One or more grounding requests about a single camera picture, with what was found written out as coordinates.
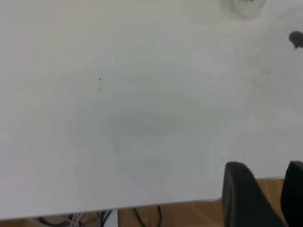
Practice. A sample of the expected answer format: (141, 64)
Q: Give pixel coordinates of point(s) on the small dark object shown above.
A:
(297, 39)

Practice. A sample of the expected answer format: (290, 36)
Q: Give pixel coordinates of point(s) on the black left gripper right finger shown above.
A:
(293, 194)

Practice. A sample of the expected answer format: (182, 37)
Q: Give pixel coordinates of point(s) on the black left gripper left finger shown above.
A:
(243, 198)

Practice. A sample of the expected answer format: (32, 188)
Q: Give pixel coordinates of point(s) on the white table leg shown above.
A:
(112, 218)

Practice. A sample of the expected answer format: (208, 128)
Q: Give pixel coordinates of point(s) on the white paper cup green print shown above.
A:
(243, 8)

